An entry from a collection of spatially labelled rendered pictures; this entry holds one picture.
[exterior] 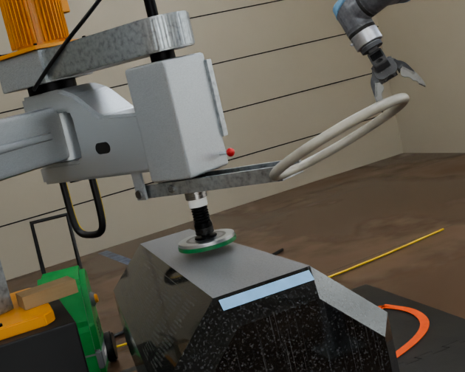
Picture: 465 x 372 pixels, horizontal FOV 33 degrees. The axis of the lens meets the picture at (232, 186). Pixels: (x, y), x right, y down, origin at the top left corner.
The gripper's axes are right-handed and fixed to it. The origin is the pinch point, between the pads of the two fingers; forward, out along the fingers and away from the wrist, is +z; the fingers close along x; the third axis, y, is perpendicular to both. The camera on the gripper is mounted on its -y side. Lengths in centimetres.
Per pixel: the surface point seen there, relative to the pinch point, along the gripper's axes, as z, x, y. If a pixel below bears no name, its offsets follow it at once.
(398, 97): -0.2, 1.3, -12.0
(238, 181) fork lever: -7, 60, 14
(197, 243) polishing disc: 3, 87, 28
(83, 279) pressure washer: -21, 187, 145
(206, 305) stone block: 24, 81, -19
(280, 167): 0.0, 40.7, -16.8
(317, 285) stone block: 35, 51, -6
